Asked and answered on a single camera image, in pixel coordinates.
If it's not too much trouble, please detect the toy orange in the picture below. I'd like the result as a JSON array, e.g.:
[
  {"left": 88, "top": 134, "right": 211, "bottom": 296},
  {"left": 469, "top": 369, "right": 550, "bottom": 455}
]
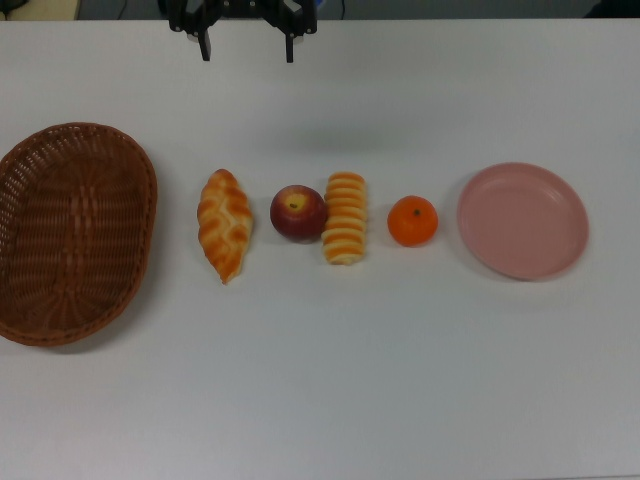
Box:
[{"left": 387, "top": 194, "right": 439, "bottom": 248}]

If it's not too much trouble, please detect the striped spiral toy bread roll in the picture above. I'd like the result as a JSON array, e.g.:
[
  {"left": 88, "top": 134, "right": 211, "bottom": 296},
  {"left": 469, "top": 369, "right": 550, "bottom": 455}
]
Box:
[{"left": 320, "top": 171, "right": 370, "bottom": 267}]

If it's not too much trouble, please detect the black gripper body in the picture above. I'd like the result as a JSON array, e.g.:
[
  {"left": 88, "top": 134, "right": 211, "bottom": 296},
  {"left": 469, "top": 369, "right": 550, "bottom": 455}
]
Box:
[{"left": 217, "top": 0, "right": 274, "bottom": 19}]

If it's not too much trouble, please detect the brown woven basket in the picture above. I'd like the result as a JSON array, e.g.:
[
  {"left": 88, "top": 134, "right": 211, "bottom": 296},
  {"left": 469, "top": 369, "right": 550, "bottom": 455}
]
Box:
[{"left": 0, "top": 121, "right": 159, "bottom": 347}]

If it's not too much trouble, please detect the braided toy bread loaf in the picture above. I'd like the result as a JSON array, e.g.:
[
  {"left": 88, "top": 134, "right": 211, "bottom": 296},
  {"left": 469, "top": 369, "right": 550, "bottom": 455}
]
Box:
[{"left": 196, "top": 168, "right": 254, "bottom": 287}]

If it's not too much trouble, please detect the red toy apple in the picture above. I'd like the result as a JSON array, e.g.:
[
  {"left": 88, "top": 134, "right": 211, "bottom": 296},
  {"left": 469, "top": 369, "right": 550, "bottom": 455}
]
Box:
[{"left": 269, "top": 184, "right": 330, "bottom": 245}]

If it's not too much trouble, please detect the pink plate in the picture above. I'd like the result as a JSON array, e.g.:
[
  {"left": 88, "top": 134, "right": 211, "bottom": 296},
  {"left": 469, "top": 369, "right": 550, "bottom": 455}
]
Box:
[{"left": 455, "top": 161, "right": 590, "bottom": 281}]

